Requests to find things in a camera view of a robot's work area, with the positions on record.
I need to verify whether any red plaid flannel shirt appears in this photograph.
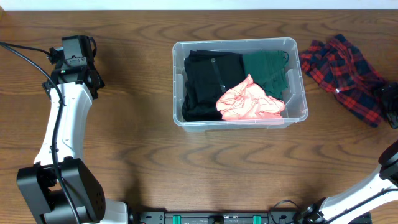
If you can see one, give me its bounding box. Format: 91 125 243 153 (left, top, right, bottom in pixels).
299 34 387 128

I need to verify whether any dark green cloth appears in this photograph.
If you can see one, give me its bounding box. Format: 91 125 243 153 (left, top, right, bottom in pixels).
242 50 289 100

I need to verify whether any pink garment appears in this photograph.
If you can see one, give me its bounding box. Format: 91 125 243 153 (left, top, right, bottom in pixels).
216 74 285 121

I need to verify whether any black cloth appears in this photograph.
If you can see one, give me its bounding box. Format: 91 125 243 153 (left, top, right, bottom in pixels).
185 50 245 103

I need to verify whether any large black garment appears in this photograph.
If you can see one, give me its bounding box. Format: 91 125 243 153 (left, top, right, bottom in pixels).
182 88 222 122

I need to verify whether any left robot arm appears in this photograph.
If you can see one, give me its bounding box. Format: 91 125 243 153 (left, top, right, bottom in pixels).
17 35 129 223

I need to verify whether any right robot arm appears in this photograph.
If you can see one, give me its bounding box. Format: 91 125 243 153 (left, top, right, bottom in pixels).
294 142 397 223

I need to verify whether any clear plastic storage bin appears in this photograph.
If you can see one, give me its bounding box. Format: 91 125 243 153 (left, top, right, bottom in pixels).
172 37 309 132

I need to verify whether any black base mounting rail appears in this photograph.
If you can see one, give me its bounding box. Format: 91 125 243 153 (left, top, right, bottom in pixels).
134 211 302 224

